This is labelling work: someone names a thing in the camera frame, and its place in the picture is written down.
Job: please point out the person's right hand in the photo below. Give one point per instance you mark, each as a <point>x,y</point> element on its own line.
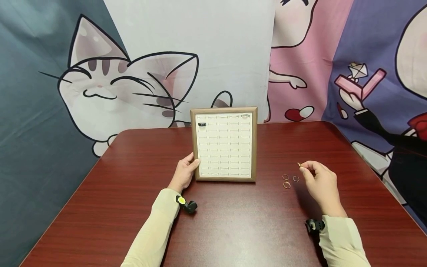
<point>322,185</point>

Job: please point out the black wrist band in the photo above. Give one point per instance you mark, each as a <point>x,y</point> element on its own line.
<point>185,203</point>
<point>314,225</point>

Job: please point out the person's left hand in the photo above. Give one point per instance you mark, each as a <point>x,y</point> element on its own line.
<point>182,174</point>

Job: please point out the person's right forearm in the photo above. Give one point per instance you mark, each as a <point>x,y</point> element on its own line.
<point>342,241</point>

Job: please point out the person's left thumb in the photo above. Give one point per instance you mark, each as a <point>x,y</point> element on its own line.
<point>194,164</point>

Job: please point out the person's left index finger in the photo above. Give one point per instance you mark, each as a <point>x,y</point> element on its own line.
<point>189,156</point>

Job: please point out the person's left forearm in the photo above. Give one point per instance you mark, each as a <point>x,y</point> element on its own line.
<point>154,231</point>

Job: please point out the person's right fingers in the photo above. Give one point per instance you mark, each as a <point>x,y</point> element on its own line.
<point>308,168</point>

